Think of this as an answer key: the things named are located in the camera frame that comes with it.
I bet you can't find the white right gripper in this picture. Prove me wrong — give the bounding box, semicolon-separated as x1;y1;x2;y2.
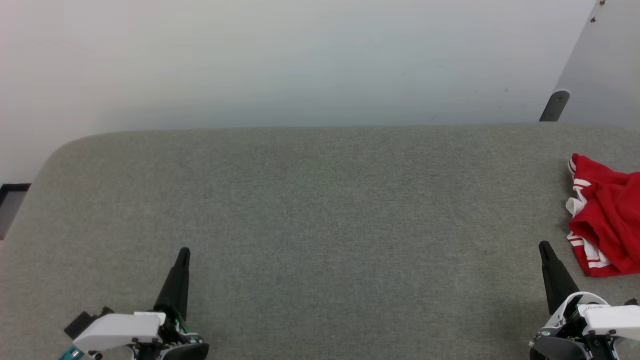
530;241;640;360

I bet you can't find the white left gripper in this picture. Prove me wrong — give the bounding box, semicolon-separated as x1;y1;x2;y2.
72;247;210;360

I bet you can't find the red and white basketball jersey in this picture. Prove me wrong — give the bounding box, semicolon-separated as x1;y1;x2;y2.
565;153;640;278

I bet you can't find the light grey board panel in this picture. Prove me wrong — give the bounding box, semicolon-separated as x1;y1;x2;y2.
554;0;640;131

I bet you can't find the dark grey metal bracket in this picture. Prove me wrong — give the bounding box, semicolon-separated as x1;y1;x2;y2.
539;90;571;122

